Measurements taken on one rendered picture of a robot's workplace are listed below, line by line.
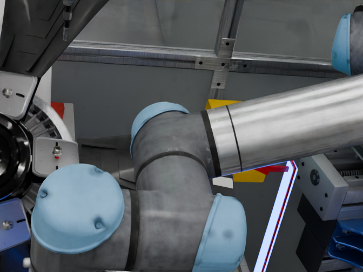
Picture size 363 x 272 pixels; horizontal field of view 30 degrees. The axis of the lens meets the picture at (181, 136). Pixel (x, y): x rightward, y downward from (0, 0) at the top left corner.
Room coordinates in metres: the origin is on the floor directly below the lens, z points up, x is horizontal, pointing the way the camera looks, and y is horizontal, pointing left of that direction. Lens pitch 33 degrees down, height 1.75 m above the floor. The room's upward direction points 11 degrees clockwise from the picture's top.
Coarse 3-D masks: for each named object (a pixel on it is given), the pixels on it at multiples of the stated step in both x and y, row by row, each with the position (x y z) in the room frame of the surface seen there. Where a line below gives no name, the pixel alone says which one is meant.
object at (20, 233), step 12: (0, 204) 0.69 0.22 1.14; (12, 204) 0.71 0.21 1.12; (0, 216) 0.68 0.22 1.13; (12, 216) 0.70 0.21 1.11; (24, 216) 0.71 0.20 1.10; (0, 228) 0.66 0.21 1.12; (12, 228) 0.68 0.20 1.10; (24, 228) 0.70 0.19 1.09; (0, 240) 0.65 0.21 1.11; (12, 240) 0.67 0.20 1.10; (24, 240) 0.69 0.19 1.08
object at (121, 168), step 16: (80, 144) 0.79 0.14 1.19; (96, 144) 0.79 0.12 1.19; (112, 144) 0.81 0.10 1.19; (128, 144) 0.82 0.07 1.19; (80, 160) 0.75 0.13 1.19; (96, 160) 0.76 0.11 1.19; (112, 160) 0.77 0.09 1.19; (128, 160) 0.78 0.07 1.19; (128, 176) 0.75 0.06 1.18; (224, 176) 0.81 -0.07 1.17; (224, 192) 0.78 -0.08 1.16
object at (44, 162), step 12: (36, 144) 0.76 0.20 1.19; (48, 144) 0.77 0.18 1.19; (60, 144) 0.78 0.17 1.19; (72, 144) 0.79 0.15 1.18; (36, 156) 0.74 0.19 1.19; (48, 156) 0.75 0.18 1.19; (60, 156) 0.76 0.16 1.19; (72, 156) 0.76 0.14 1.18; (36, 168) 0.71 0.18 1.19; (48, 168) 0.72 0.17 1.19
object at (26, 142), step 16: (0, 128) 0.71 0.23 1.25; (16, 128) 0.71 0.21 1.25; (0, 144) 0.69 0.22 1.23; (16, 144) 0.70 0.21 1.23; (32, 144) 0.79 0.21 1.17; (0, 160) 0.68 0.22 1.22; (16, 160) 0.69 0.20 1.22; (0, 176) 0.67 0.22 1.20; (16, 176) 0.67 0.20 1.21; (0, 192) 0.65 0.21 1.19; (16, 192) 0.74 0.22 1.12
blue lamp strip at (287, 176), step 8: (288, 176) 0.83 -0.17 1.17; (280, 192) 0.84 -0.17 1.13; (280, 200) 0.83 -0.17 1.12; (280, 208) 0.83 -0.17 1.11; (272, 216) 0.84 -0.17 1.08; (272, 224) 0.84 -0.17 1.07; (272, 232) 0.83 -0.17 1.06; (264, 240) 0.85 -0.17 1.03; (264, 248) 0.84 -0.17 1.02; (264, 256) 0.83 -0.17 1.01; (256, 264) 0.85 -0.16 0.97
